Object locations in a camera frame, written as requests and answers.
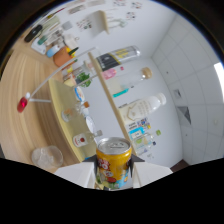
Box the two-tier wooden shelf rack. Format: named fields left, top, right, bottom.
left=29, top=46, right=141, bottom=168

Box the red liquid bottle white cap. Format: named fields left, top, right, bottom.
left=17, top=92, right=32, bottom=113

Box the large white bottle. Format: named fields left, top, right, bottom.
left=118, top=92, right=167, bottom=123

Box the blue rimmed bowl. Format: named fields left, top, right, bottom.
left=73, top=86, right=86, bottom=102

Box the clear glass with ice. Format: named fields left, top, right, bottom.
left=31, top=145, right=64, bottom=169

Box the black bag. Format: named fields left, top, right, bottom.
left=23, top=24, right=44, bottom=43

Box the white tray with green cup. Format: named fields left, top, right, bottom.
left=31, top=34, right=51, bottom=55

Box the small pink bottle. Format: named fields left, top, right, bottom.
left=101, top=66, right=125, bottom=80

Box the wooden wall shelf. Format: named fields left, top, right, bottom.
left=89, top=9, right=111, bottom=35

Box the small clear bottle blue cap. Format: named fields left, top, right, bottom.
left=136, top=142, right=156, bottom=156

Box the teal liquid bottle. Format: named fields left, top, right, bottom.
left=112, top=87, right=129, bottom=99

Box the glass jar cork lid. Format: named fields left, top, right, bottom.
left=105, top=66, right=153, bottom=96

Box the bottle with black yellow label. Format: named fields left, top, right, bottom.
left=95, top=45, right=142, bottom=72

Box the clear bottle red label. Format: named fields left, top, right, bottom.
left=72, top=129, right=104, bottom=148

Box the orange storage basket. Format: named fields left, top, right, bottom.
left=53, top=46, right=79, bottom=68

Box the small light blue bottle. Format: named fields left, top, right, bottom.
left=129, top=128, right=148, bottom=140

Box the yellow soda can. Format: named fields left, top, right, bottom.
left=95, top=136, right=133, bottom=191

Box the green potted plant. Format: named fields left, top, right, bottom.
left=75, top=71, right=93, bottom=88

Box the light blue cup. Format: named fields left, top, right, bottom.
left=45, top=44, right=61, bottom=58

